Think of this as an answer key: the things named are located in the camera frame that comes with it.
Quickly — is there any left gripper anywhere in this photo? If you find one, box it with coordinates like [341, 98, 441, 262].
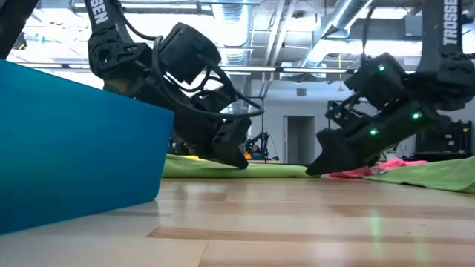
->
[137, 83, 253, 170]

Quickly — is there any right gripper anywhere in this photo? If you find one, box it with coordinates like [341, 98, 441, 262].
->
[306, 103, 452, 177]

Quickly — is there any pink microfiber towel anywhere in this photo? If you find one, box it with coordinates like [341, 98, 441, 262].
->
[328, 157, 430, 179]

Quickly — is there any yellow hanging pendant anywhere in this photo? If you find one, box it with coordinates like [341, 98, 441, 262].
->
[336, 53, 344, 93]

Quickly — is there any black equipment cabinet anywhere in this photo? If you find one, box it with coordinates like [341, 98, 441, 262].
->
[414, 120, 473, 156]

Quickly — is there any blue plastic tray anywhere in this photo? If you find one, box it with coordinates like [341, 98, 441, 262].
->
[0, 59, 175, 236]

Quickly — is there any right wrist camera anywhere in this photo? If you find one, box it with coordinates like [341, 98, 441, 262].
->
[325, 99, 353, 125]

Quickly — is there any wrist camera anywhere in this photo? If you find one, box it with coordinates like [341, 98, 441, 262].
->
[194, 88, 238, 114]
[325, 99, 353, 125]

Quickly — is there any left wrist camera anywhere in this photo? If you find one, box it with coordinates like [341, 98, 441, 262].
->
[194, 88, 238, 114]

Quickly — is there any silver corrugated duct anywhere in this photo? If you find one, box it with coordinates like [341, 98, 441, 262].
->
[211, 0, 257, 67]

